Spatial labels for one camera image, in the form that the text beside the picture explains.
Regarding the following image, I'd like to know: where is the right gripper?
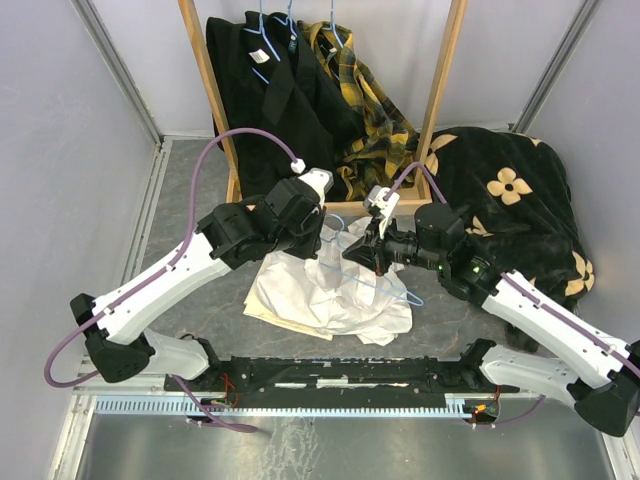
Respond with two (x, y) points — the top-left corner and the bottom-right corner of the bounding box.
(342, 214), (444, 278)

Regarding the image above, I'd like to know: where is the white shirt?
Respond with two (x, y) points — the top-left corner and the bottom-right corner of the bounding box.
(249, 218), (413, 346)

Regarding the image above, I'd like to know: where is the blue wire hanger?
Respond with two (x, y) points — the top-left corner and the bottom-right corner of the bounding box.
(320, 213), (425, 307)

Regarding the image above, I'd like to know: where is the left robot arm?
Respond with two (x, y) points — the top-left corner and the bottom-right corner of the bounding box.
(71, 169), (332, 390)

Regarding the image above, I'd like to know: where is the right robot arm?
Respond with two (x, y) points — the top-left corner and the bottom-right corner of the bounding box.
(342, 200), (639, 437)

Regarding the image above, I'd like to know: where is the black hanging shirt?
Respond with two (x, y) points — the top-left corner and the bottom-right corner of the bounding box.
(205, 17), (364, 201)

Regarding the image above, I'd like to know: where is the yellow plaid shirt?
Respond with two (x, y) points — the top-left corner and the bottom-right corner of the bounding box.
(297, 21), (419, 201)

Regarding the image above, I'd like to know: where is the blue hanger in plaid shirt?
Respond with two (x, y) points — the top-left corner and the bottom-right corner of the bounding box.
(321, 0), (348, 48)

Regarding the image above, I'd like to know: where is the blue hanger in black shirt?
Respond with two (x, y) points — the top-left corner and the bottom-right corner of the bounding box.
(242, 0), (300, 84)

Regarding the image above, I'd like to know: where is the wooden clothes rack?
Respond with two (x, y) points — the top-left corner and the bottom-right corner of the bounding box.
(177, 0), (470, 221)

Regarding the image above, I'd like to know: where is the cream folded cloth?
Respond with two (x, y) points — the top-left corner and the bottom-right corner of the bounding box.
(243, 291), (333, 341)

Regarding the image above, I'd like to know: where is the black floral blanket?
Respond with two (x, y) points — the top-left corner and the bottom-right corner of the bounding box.
(422, 125), (597, 351)

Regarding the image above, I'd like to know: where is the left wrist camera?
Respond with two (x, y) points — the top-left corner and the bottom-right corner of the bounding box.
(299, 168), (334, 205)

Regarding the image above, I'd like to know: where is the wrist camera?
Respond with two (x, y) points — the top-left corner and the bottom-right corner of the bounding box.
(363, 185), (400, 224)
(299, 168), (334, 205)

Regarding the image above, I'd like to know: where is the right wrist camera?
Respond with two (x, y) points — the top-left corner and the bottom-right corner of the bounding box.
(363, 185), (400, 224)

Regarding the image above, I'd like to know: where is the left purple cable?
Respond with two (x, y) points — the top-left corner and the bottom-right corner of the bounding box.
(43, 127), (307, 389)

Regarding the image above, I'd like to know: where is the purple cable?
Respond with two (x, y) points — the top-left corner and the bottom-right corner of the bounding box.
(384, 161), (449, 205)
(43, 127), (307, 389)

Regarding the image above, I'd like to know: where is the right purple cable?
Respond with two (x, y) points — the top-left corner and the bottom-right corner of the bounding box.
(384, 161), (449, 205)

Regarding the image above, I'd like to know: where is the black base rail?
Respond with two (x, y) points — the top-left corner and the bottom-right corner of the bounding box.
(186, 339), (520, 410)

